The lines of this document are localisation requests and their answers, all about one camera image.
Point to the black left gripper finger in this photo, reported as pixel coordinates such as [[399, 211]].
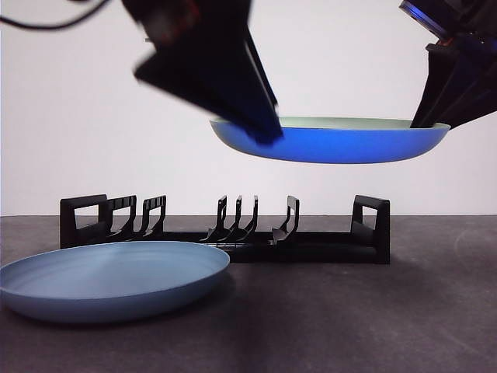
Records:
[[209, 81], [264, 77]]

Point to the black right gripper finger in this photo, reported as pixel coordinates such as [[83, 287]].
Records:
[[433, 89], [473, 85]]

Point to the green round plate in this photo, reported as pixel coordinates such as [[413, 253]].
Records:
[[349, 145]]

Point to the blue round plate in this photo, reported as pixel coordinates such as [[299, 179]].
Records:
[[116, 281]]

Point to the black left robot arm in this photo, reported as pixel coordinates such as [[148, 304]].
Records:
[[202, 19]]

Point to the black plate rack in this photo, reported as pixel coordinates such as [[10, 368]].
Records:
[[318, 253]]

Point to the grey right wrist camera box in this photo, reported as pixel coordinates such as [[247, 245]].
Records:
[[421, 15]]

